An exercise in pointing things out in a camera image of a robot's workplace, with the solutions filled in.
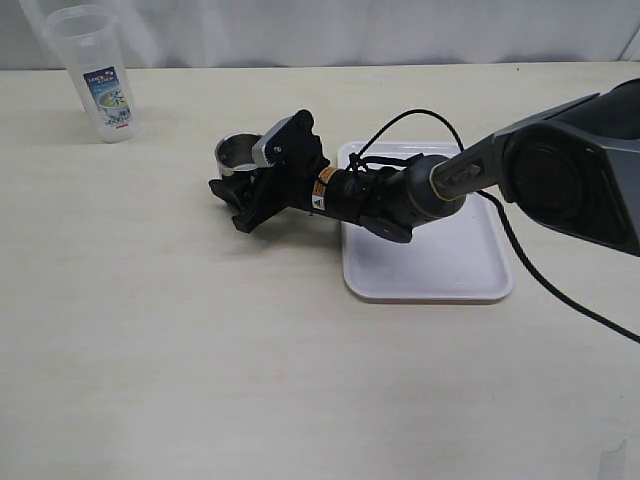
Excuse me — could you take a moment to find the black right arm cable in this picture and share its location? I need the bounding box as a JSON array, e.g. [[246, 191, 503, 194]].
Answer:
[[344, 110, 640, 344]]

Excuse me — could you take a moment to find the stainless steel cup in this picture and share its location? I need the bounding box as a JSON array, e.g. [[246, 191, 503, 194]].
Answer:
[[214, 132, 261, 178]]

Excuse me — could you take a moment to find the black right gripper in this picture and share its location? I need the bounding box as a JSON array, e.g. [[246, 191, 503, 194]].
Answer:
[[208, 110, 329, 233]]

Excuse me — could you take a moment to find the white backdrop curtain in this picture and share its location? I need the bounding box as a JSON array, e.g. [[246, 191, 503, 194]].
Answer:
[[0, 0, 640, 71]]

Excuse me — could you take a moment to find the white plastic tray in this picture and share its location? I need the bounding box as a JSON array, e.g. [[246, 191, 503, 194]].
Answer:
[[335, 140, 515, 305]]

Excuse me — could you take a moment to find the clear plastic water pitcher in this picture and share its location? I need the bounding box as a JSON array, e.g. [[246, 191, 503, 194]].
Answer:
[[43, 4, 139, 143]]

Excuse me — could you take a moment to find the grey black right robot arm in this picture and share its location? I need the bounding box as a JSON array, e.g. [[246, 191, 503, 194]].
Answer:
[[209, 80, 639, 255]]

